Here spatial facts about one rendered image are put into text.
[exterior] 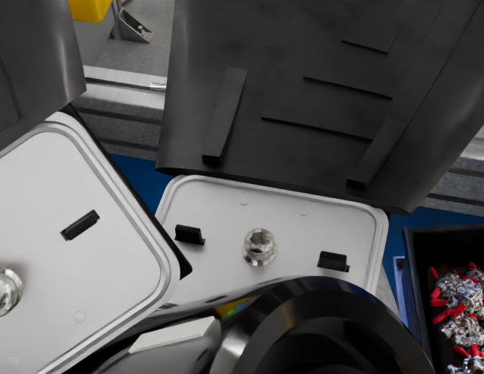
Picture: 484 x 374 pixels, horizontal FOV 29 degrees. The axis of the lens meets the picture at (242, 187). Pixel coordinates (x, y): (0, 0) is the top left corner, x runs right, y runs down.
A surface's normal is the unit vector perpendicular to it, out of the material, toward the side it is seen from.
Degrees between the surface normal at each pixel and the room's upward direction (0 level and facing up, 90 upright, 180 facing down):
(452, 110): 14
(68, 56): 46
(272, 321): 63
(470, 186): 90
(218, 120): 2
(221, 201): 0
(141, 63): 0
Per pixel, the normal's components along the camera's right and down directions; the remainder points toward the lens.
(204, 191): -0.06, -0.61
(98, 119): -0.25, 0.77
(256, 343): 0.82, -0.05
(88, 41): 0.97, 0.17
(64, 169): 0.05, 0.16
